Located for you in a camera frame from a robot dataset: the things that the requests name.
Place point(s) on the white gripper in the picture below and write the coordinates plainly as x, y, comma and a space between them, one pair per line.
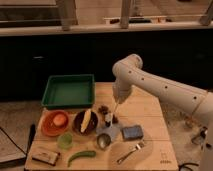
121, 91

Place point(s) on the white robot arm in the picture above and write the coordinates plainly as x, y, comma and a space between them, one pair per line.
192, 100

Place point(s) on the small metal cup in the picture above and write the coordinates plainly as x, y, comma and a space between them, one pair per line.
103, 140

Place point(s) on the green plastic cup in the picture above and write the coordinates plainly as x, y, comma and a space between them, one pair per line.
64, 141

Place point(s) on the brown pine cone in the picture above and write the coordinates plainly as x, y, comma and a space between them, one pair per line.
103, 109

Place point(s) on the grey blue cloth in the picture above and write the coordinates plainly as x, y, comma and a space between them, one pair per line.
112, 131

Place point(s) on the blue sponge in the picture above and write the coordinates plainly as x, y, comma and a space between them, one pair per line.
132, 133

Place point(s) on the wooden board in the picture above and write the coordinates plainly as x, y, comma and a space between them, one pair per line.
141, 108

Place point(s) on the dark brown bowl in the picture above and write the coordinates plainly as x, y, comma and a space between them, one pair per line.
79, 119

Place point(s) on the green plastic tray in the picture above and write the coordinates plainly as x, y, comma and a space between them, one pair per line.
69, 91

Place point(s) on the metal fork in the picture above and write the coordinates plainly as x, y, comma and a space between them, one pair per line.
135, 148

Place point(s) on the orange round fruit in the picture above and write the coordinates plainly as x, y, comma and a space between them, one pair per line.
59, 120

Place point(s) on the orange plastic bowl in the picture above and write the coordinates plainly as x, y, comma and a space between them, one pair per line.
49, 129

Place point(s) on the green chili pepper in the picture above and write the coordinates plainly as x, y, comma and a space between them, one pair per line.
87, 153

